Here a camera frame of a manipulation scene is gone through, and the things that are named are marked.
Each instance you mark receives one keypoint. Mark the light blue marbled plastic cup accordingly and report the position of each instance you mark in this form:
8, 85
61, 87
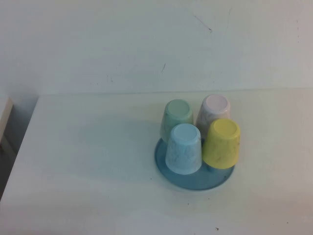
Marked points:
183, 147

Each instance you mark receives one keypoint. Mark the green marbled plastic cup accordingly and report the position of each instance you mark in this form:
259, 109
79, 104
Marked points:
178, 110

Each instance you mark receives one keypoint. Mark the pink marbled plastic cup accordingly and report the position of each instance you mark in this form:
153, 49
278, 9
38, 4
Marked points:
215, 102

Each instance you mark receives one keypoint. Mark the yellow marbled plastic cup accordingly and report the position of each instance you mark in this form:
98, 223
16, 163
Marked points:
220, 147

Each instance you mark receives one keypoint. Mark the blue cup stand with posts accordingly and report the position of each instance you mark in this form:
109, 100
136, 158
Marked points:
195, 181

